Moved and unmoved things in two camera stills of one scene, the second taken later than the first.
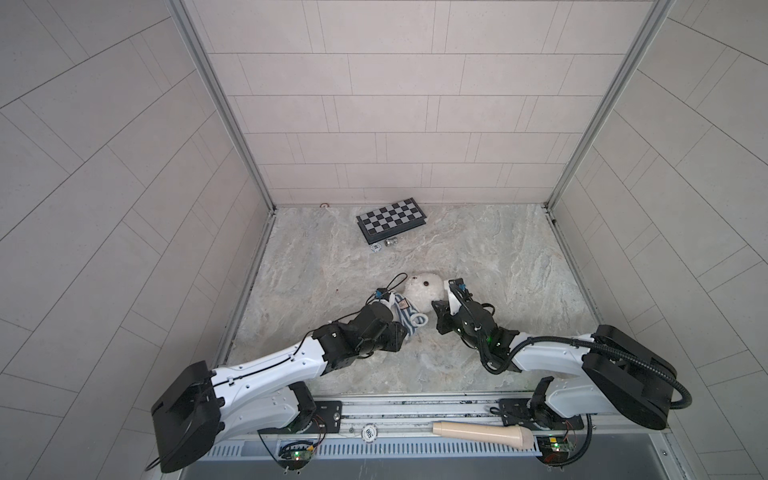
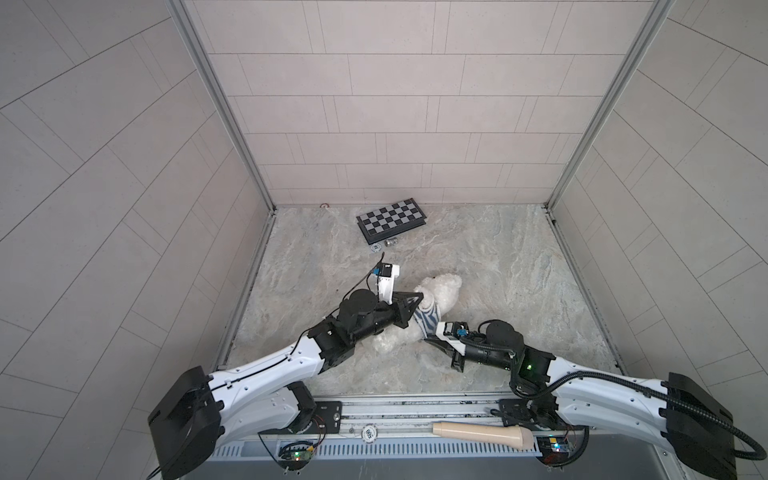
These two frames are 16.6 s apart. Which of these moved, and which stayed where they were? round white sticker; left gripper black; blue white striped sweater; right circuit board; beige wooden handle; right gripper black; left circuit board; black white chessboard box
Moved: left gripper black; right gripper black; blue white striped sweater
Stayed: round white sticker; right circuit board; beige wooden handle; left circuit board; black white chessboard box
